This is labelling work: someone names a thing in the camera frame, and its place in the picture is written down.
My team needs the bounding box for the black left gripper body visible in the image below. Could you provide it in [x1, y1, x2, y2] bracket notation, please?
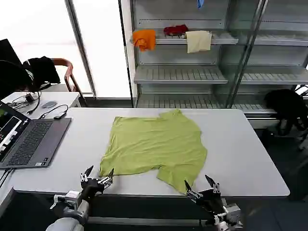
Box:
[80, 177, 113, 202]

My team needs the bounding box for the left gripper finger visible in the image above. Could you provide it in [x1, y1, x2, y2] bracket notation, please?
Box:
[98, 168, 115, 186]
[80, 165, 94, 182]

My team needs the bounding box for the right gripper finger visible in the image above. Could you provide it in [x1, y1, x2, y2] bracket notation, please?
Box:
[205, 174, 220, 194]
[184, 180, 202, 203]

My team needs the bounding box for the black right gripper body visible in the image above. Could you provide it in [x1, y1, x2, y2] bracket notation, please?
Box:
[195, 188, 225, 213]

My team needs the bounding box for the green t-shirt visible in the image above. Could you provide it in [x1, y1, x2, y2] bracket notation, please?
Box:
[99, 108, 208, 195]

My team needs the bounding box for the grey open laptop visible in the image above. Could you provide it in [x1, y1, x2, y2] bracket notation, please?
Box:
[0, 100, 73, 169]

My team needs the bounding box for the white side desk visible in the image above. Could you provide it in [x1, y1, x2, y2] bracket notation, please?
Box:
[0, 91, 81, 120]

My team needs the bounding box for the black backpack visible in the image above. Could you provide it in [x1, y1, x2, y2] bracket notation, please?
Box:
[264, 89, 307, 138]

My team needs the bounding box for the brown wooden chair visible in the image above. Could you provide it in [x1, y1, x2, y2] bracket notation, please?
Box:
[51, 57, 88, 107]

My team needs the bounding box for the black jacket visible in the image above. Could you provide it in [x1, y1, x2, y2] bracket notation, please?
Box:
[22, 56, 61, 91]

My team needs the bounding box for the grey metal shelf rack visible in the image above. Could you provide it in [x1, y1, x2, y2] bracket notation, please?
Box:
[118, 0, 308, 121]

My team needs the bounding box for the black chair back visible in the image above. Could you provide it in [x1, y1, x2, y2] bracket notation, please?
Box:
[0, 60, 34, 102]

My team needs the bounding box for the black monitor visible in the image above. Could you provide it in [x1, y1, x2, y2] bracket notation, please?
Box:
[0, 38, 23, 71]

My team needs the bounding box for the black dongle with cable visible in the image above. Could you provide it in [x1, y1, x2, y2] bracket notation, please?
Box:
[39, 103, 70, 120]

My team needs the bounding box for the black power cable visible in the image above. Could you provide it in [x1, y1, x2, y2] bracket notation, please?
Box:
[10, 90, 42, 116]

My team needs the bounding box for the grey window frame post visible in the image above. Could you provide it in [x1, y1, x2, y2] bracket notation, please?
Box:
[64, 0, 98, 100]

